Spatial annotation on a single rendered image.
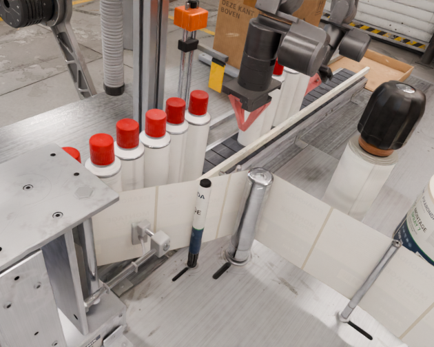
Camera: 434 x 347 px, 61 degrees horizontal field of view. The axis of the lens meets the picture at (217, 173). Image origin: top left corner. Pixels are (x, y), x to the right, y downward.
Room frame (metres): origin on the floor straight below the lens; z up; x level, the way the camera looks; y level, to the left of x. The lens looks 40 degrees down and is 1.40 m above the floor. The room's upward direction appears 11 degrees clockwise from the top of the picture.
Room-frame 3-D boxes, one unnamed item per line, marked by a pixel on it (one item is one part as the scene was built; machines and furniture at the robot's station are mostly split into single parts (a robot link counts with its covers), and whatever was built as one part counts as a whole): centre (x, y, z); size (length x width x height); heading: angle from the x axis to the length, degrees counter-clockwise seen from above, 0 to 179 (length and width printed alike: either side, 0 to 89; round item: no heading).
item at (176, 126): (0.54, 0.09, 0.98); 0.05 x 0.05 x 0.20
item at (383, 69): (1.47, -0.51, 0.85); 0.30 x 0.26 x 0.04; 147
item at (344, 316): (0.33, -0.24, 0.97); 0.02 x 0.02 x 0.19
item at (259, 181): (0.41, -0.06, 0.97); 0.05 x 0.05 x 0.19
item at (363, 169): (0.54, -0.25, 1.03); 0.09 x 0.09 x 0.30
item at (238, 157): (0.85, -0.16, 0.91); 1.07 x 0.01 x 0.02; 147
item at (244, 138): (0.76, -0.06, 0.98); 0.05 x 0.05 x 0.20
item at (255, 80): (0.61, -0.03, 1.13); 0.10 x 0.07 x 0.07; 148
